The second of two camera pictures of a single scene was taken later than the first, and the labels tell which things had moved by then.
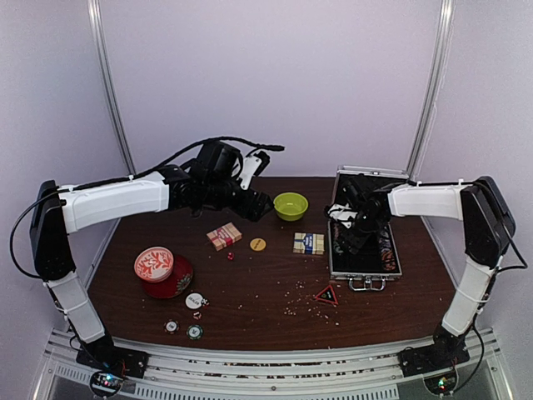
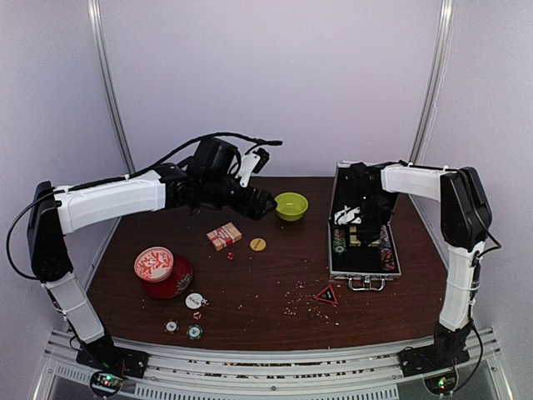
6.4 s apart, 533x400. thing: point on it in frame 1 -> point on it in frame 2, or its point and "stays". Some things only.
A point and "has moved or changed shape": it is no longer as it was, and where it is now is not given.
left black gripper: [256, 212] stays
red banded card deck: [224, 236] stays
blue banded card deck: [309, 243] has moved or changed shape
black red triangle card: [327, 295] stays
